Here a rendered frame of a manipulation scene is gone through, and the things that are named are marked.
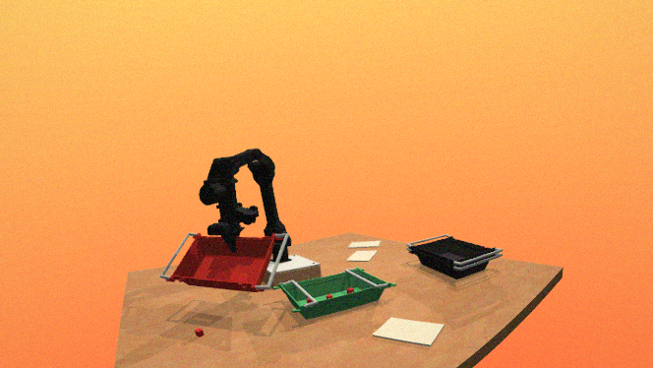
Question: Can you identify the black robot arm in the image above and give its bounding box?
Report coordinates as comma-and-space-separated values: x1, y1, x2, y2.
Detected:
199, 148, 288, 237

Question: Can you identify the green plastic tray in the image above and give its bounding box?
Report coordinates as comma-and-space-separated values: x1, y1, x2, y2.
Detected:
273, 267, 396, 320

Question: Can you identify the cream flat rectangular pad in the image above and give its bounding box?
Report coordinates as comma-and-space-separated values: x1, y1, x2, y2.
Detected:
348, 241, 381, 248
346, 250, 378, 262
373, 318, 445, 346

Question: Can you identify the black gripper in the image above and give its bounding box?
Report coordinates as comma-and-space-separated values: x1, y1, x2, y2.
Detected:
207, 199, 245, 253

